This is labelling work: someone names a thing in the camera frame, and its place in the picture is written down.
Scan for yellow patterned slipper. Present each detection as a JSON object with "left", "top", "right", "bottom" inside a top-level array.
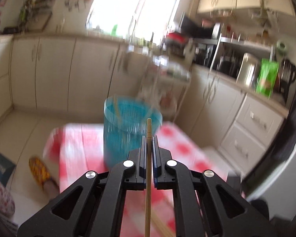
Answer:
[{"left": 29, "top": 156, "right": 53, "bottom": 186}]

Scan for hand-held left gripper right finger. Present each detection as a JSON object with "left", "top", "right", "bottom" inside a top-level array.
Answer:
[{"left": 152, "top": 136, "right": 280, "bottom": 237}]

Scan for light wooden chopstick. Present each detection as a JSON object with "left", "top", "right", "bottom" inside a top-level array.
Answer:
[
  {"left": 113, "top": 96, "right": 123, "bottom": 130},
  {"left": 144, "top": 118, "right": 153, "bottom": 237}
]

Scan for metal rack shelf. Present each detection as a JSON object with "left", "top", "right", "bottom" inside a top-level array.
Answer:
[{"left": 210, "top": 22, "right": 277, "bottom": 79}]

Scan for green foil bag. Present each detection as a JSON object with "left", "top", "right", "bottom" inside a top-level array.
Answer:
[{"left": 255, "top": 58, "right": 280, "bottom": 97}]

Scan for white trolley cart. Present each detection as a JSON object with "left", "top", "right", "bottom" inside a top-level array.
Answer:
[{"left": 138, "top": 54, "right": 191, "bottom": 119}]

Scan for bright kitchen window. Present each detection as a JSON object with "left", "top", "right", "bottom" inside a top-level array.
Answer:
[{"left": 86, "top": 0, "right": 185, "bottom": 38}]

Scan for cream kitchen base cabinets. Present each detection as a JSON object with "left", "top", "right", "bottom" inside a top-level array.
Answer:
[{"left": 0, "top": 33, "right": 289, "bottom": 178}]

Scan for white thermos pot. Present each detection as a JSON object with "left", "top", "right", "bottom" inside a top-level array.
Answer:
[{"left": 237, "top": 53, "right": 259, "bottom": 87}]

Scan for blue perforated plastic basket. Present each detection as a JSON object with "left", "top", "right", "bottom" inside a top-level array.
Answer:
[{"left": 104, "top": 95, "right": 163, "bottom": 169}]

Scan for person's left leg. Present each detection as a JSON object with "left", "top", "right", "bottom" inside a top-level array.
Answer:
[{"left": 43, "top": 178, "right": 60, "bottom": 199}]

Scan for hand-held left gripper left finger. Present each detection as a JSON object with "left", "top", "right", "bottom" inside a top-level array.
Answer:
[{"left": 17, "top": 136, "right": 148, "bottom": 237}]

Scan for black electric kettle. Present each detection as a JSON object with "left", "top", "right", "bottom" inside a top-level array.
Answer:
[{"left": 277, "top": 58, "right": 296, "bottom": 97}]

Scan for black rice cooker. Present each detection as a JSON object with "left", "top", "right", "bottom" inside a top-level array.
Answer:
[{"left": 217, "top": 59, "right": 240, "bottom": 78}]

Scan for black microwave oven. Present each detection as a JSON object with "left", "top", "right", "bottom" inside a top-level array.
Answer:
[{"left": 180, "top": 12, "right": 221, "bottom": 40}]

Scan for row of wooden chopsticks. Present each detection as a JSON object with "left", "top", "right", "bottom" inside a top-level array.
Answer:
[{"left": 152, "top": 213, "right": 176, "bottom": 237}]

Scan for dark blue floor mat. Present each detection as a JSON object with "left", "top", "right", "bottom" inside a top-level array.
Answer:
[{"left": 0, "top": 152, "right": 16, "bottom": 186}]

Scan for red and black cookware stack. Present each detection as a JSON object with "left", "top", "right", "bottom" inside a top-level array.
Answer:
[{"left": 166, "top": 32, "right": 188, "bottom": 55}]

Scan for red checked plastic tablecloth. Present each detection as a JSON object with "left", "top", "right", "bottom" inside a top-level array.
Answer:
[{"left": 43, "top": 122, "right": 229, "bottom": 237}]

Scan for floral waste bin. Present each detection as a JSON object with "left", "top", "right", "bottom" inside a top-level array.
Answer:
[{"left": 0, "top": 175, "right": 16, "bottom": 215}]

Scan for wall utensil rack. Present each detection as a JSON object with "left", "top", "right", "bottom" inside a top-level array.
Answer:
[{"left": 18, "top": 0, "right": 54, "bottom": 30}]

